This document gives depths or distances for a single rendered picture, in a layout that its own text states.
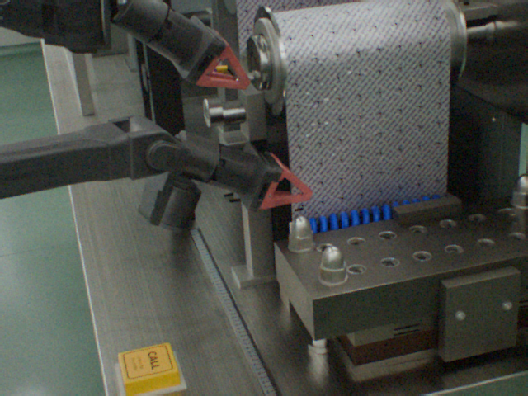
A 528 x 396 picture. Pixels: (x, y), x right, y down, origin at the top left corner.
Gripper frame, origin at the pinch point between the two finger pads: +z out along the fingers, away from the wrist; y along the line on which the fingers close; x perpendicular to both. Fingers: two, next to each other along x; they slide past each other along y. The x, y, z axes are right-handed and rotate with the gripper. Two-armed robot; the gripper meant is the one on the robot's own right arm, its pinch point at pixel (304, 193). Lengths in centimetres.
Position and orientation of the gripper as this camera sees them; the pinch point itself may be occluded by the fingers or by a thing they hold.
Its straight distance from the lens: 117.0
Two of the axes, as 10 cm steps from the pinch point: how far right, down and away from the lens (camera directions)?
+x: 4.0, -8.8, -2.7
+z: 8.7, 2.8, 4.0
